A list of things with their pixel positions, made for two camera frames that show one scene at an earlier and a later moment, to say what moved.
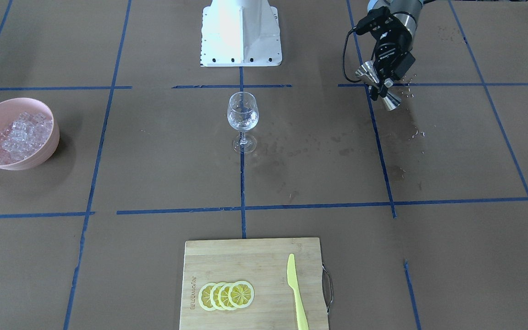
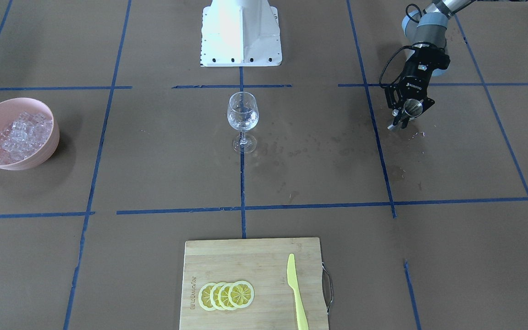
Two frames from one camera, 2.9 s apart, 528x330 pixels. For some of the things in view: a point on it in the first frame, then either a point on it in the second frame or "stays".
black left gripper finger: x=374 y=91 to x=395 y=96
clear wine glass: x=243 y=114 stays
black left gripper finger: x=383 y=90 to x=426 y=102
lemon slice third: x=223 y=297 stays
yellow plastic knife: x=302 y=323 stays
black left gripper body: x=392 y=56 to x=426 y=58
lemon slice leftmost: x=204 y=295 stays
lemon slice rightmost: x=241 y=294 stays
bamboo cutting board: x=263 y=263 stays
